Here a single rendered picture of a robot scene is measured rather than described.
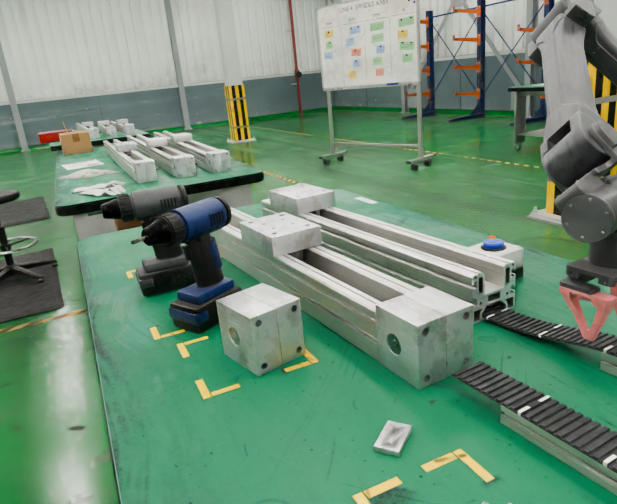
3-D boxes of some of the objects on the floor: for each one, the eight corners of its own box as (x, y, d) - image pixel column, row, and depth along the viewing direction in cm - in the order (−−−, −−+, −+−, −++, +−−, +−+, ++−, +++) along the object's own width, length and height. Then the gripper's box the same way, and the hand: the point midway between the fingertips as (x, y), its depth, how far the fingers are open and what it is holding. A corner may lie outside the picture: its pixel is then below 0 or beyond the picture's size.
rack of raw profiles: (401, 119, 1194) (396, 13, 1124) (433, 114, 1227) (431, 10, 1157) (511, 126, 906) (515, -17, 836) (550, 119, 939) (557, -19, 869)
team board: (318, 166, 715) (304, 7, 654) (343, 159, 748) (331, 7, 686) (412, 172, 611) (406, -16, 549) (436, 164, 643) (433, -14, 581)
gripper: (613, 235, 61) (603, 355, 66) (672, 213, 67) (658, 325, 72) (560, 224, 67) (554, 335, 72) (619, 205, 73) (609, 309, 77)
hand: (607, 324), depth 72 cm, fingers open, 8 cm apart
